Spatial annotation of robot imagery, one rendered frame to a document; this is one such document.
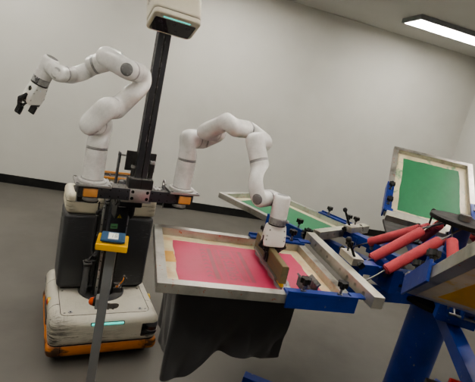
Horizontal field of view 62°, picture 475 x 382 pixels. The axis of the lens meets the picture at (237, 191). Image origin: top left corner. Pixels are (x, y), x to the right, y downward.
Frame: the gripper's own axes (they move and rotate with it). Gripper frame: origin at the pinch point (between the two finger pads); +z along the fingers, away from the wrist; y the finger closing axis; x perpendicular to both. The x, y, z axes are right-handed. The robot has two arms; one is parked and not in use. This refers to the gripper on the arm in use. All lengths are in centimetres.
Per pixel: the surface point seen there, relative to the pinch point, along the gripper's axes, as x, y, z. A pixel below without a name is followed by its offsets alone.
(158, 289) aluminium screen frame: 29, 50, 5
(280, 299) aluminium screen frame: 29.4, 4.1, 5.8
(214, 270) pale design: 7.4, 25.7, 5.4
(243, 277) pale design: 10.9, 14.0, 5.9
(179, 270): 10.7, 40.5, 5.3
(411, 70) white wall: -370, -307, -172
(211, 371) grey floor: -55, 0, 98
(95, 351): -13, 69, 58
